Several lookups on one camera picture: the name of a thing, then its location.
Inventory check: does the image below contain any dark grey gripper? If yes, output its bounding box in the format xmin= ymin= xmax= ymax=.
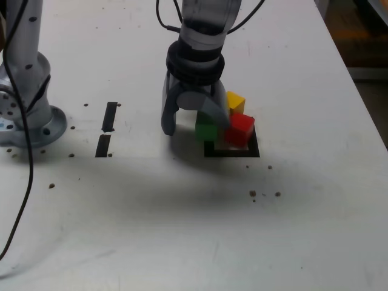
xmin=160 ymin=74 xmax=232 ymax=136

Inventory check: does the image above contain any green cube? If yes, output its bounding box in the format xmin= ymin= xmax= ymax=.
xmin=195 ymin=110 xmax=219 ymax=142

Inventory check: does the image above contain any yellow cube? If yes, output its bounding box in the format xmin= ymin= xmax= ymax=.
xmin=226 ymin=91 xmax=246 ymax=116

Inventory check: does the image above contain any red cube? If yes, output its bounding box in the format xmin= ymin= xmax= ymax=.
xmin=224 ymin=113 xmax=255 ymax=148

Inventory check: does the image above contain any black tape square outline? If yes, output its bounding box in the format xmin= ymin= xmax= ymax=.
xmin=204 ymin=121 xmax=261 ymax=158

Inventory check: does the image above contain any black tape strip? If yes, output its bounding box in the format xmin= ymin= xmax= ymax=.
xmin=95 ymin=101 xmax=118 ymax=158

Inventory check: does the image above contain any black looped wrist cable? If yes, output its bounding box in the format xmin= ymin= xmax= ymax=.
xmin=156 ymin=0 xmax=182 ymax=31

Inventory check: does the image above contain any long black cable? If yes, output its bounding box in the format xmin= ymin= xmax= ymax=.
xmin=0 ymin=0 xmax=34 ymax=260

